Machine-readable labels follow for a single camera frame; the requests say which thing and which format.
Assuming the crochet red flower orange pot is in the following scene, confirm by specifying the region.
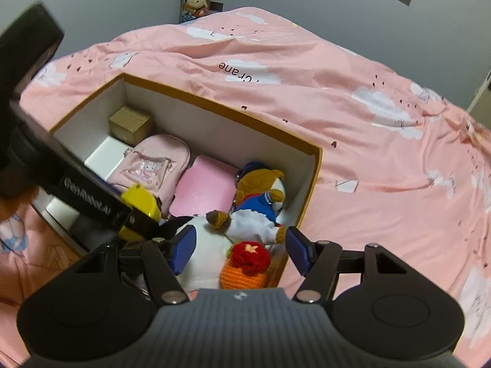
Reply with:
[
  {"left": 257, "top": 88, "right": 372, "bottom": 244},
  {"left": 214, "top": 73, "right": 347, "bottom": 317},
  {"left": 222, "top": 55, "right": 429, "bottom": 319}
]
[{"left": 220, "top": 241, "right": 271, "bottom": 290}]

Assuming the pink mini backpack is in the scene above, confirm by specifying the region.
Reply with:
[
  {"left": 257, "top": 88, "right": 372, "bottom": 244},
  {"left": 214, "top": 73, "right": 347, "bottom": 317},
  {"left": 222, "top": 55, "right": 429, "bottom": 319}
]
[{"left": 106, "top": 135, "right": 191, "bottom": 218}]

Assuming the orange cardboard storage box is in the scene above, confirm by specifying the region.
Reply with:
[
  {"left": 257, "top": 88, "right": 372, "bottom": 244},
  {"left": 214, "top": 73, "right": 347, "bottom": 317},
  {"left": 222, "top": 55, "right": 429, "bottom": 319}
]
[{"left": 32, "top": 71, "right": 323, "bottom": 288}]

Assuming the duck plush toy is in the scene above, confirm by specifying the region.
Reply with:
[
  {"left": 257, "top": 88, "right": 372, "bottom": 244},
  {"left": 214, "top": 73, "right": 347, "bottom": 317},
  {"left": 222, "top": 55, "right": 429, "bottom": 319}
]
[{"left": 206, "top": 162, "right": 286, "bottom": 246}]

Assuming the small brown cardboard box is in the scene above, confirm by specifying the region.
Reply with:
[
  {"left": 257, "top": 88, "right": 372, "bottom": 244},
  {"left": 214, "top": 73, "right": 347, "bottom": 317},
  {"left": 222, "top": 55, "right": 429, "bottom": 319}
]
[{"left": 108, "top": 105, "right": 155, "bottom": 146}]

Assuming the pink cloud-print duvet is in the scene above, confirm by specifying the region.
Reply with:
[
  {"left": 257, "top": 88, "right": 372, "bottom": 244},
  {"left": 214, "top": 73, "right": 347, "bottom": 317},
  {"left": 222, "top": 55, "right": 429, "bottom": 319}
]
[{"left": 21, "top": 8, "right": 490, "bottom": 367}]

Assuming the yellow toy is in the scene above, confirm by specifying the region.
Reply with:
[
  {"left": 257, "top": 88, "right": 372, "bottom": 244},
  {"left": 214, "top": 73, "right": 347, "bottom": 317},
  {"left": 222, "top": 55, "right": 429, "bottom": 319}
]
[{"left": 118, "top": 184, "right": 161, "bottom": 243}]

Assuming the pink pouch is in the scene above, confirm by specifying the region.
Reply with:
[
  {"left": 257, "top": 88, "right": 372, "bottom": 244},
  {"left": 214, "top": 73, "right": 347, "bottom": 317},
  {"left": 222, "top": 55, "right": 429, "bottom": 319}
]
[{"left": 169, "top": 155, "right": 239, "bottom": 217}]

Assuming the white rectangular box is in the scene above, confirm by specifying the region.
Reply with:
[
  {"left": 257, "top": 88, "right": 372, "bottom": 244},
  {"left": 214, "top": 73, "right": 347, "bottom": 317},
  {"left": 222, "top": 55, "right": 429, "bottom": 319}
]
[{"left": 45, "top": 134, "right": 133, "bottom": 231}]

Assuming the white plush toy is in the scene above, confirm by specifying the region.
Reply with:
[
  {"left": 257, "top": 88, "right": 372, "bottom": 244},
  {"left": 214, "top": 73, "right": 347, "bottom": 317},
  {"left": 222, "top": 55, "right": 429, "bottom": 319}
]
[{"left": 161, "top": 216, "right": 232, "bottom": 293}]

